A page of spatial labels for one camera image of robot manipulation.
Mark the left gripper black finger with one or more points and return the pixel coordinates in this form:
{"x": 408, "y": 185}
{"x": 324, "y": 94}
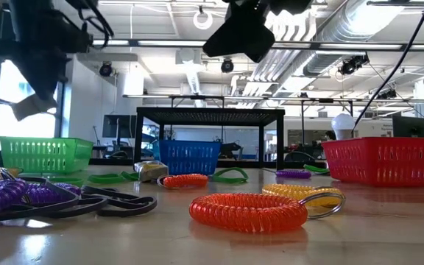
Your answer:
{"x": 42, "y": 86}

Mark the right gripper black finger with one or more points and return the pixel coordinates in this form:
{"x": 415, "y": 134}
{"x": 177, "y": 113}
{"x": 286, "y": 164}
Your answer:
{"x": 230, "y": 38}
{"x": 260, "y": 44}

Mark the yellow silver pencil pack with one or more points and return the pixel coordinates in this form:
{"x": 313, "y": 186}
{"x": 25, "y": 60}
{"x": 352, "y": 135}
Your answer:
{"x": 31, "y": 108}
{"x": 151, "y": 171}

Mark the green rubber band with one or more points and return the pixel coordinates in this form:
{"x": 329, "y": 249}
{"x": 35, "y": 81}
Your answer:
{"x": 315, "y": 170}
{"x": 103, "y": 179}
{"x": 228, "y": 180}

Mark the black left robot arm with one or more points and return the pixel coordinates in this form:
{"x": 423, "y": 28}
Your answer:
{"x": 31, "y": 18}

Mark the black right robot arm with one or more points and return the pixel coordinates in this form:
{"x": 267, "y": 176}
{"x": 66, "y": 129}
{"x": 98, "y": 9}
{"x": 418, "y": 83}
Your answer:
{"x": 293, "y": 5}

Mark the large window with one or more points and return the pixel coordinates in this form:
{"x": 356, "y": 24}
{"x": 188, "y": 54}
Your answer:
{"x": 24, "y": 127}

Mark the green plastic basket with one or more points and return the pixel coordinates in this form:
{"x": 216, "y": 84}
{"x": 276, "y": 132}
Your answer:
{"x": 46, "y": 154}

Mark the black mesh metal shelf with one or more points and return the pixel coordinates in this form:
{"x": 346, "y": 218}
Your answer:
{"x": 212, "y": 116}

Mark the black computer monitor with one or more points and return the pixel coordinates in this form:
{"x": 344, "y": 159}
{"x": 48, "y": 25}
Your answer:
{"x": 118, "y": 126}
{"x": 410, "y": 127}

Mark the person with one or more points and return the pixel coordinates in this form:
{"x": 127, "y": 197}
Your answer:
{"x": 329, "y": 135}

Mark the dark rubber band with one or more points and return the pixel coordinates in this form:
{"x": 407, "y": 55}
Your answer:
{"x": 149, "y": 205}
{"x": 61, "y": 206}

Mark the blue plastic basket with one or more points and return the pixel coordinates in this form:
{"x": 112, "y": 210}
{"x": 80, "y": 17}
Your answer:
{"x": 188, "y": 156}

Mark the red plastic basket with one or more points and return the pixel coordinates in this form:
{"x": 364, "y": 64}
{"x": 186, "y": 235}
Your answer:
{"x": 385, "y": 162}

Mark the black ceiling camera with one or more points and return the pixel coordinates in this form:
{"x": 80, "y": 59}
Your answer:
{"x": 106, "y": 70}
{"x": 350, "y": 66}
{"x": 227, "y": 66}

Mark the background black metal frame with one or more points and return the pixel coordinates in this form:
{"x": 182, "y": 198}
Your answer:
{"x": 197, "y": 97}

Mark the silver ventilation duct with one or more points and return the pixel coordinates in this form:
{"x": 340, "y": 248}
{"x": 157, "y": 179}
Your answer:
{"x": 344, "y": 25}

